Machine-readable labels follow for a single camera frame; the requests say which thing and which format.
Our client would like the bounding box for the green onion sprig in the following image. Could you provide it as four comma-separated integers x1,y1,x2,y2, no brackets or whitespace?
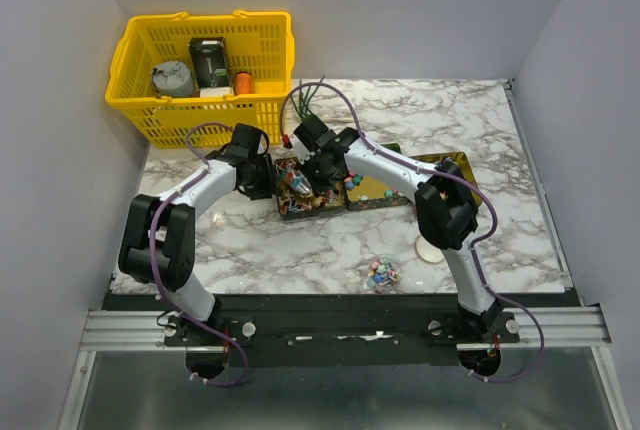
291,86,319,121

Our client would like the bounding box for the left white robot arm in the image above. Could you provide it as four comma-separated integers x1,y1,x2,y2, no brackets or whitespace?
118,122,276,345

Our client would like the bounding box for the silver metal scoop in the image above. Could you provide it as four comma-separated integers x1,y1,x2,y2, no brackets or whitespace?
282,168,314,199

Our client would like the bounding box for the grey crumpled can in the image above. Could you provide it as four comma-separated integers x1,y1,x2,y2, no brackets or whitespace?
151,61,195,98

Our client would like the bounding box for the white box in basket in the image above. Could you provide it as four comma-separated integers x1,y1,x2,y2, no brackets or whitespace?
199,87,235,98

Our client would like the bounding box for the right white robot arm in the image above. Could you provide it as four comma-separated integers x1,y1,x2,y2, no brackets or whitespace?
283,117,502,342

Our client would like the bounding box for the black mounting base rail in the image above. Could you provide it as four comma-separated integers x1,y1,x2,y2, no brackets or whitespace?
82,293,602,375

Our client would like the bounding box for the tin of rainbow lollipops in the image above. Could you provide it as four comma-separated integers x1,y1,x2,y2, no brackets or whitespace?
413,151,482,211

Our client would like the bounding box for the orange bottle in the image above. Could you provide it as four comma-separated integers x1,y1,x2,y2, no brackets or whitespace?
234,71,254,95

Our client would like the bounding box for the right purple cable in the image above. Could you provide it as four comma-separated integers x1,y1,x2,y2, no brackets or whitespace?
279,82,546,384

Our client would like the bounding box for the round jar lid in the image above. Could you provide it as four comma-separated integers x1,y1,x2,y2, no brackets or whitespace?
415,236,445,264

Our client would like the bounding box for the tin of dark lollipops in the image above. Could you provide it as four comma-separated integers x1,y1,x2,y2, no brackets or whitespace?
274,157,346,222

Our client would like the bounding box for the clear glass jar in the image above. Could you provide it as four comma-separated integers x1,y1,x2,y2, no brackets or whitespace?
365,254,402,294

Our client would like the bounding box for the black carton box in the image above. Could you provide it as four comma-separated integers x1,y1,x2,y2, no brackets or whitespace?
188,37,231,88

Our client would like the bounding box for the tin of star candies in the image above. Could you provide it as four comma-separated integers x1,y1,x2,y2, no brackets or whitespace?
343,171,410,212

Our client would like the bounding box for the yellow plastic shopping basket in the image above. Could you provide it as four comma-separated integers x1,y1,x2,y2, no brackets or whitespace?
105,10,295,149

